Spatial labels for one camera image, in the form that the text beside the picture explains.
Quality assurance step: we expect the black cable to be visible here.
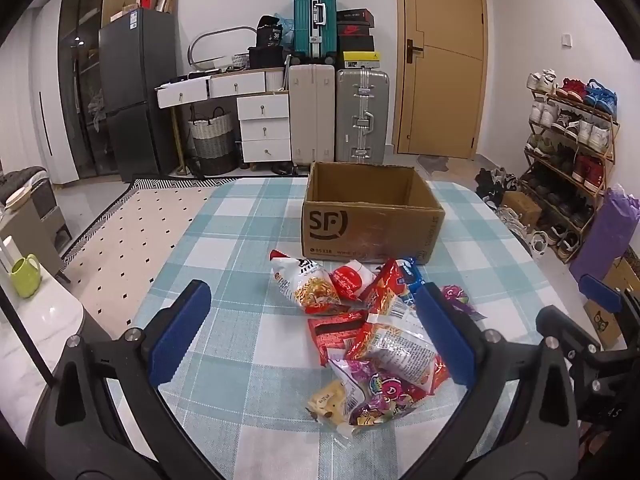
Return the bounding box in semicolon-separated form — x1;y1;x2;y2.
0;290;56;388

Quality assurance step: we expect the cardboard box with owl print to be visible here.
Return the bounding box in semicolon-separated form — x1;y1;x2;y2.
582;257;640;351

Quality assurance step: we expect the black storage bin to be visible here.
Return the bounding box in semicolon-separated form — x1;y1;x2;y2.
248;46;292;69

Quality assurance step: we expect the plain black shoe box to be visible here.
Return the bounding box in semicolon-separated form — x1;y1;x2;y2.
339;35;376;53

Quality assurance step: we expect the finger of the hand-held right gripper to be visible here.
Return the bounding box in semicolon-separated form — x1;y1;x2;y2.
536;304;602;361
579;274;640;321

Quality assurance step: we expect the yellow and black shoe box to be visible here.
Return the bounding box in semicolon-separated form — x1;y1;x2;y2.
341;51;383;71

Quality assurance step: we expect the grey door mat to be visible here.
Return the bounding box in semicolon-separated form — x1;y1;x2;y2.
416;154;452;173

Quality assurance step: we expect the white wardrobe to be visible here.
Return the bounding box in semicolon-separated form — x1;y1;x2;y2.
27;0;66;186

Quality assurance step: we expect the yellow snack packet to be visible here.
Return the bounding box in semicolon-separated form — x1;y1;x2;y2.
306;379;363;443

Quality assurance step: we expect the wooden door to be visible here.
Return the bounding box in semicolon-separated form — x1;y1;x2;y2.
391;0;489;162

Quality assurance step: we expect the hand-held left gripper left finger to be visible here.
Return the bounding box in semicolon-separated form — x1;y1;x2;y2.
25;281;223;480

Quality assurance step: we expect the small red white packet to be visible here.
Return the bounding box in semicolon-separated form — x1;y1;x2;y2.
330;260;377;302

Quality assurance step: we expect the small brown cardboard box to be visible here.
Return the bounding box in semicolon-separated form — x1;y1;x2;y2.
501;191;543;227

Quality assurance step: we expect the red chip bag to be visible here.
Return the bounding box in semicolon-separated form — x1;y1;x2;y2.
364;259;416;313

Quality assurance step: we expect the dark glass cabinet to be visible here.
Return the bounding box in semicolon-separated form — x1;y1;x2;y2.
57;0;111;181

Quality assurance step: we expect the black refrigerator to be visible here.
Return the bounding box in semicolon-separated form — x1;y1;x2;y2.
98;7;179;182

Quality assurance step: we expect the red white snack bag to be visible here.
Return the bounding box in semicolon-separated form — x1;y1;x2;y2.
347;305;449;396

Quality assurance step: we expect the grey cushioned chair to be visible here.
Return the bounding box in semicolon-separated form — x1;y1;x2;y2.
0;165;73;266

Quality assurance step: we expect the purple candy wrapper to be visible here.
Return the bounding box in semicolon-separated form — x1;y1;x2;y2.
439;284;487;322

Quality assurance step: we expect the black box with white label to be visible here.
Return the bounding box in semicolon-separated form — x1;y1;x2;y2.
256;16;284;48

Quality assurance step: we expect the white desk with drawers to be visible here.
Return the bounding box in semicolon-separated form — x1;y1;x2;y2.
156;67;292;165

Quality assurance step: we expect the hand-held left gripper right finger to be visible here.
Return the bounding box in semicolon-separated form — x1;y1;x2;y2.
405;284;586;480

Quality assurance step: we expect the wooden shoe rack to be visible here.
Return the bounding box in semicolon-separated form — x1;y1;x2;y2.
519;69;621;265

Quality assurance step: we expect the woven laundry basket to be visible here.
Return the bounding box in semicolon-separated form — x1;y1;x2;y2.
188;106;237;176

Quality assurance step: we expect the beige dotted rug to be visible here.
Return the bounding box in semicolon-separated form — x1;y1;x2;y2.
60;175;238;311

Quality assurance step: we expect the teal suitcase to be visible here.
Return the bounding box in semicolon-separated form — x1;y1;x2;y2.
292;0;337;59

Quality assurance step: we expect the pile of loose shoes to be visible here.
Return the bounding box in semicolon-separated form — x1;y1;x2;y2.
474;167;551;258

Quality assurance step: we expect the blue plastic bag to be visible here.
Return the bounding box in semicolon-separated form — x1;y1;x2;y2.
274;11;297;45

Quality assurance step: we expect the red packet with black window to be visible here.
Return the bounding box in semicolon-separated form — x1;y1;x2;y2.
307;310;370;367

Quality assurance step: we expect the beige suitcase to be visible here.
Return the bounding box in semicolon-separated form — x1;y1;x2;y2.
288;63;337;167

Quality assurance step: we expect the white noodle snack bag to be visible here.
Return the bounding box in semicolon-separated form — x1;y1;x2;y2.
270;249;343;311

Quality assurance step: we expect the oval metal-framed mirror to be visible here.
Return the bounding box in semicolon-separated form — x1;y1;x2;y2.
187;25;258;68

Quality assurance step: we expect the silver suitcase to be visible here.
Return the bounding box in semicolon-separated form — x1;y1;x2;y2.
334;68;391;164

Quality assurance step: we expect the purple pink snack packet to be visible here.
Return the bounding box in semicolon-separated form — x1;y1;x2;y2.
327;357;431;426

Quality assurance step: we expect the black shoe box brown lid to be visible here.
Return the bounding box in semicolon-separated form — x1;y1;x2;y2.
336;8;374;26

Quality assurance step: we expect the white marble side table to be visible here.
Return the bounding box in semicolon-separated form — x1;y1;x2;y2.
0;255;85;411

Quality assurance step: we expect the blue cookie packet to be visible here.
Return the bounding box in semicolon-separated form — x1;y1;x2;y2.
400;257;428;306

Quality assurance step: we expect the green mug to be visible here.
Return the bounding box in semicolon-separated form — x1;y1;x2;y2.
10;253;43;299

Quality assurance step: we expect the purple bag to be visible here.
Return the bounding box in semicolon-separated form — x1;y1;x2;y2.
569;186;640;286

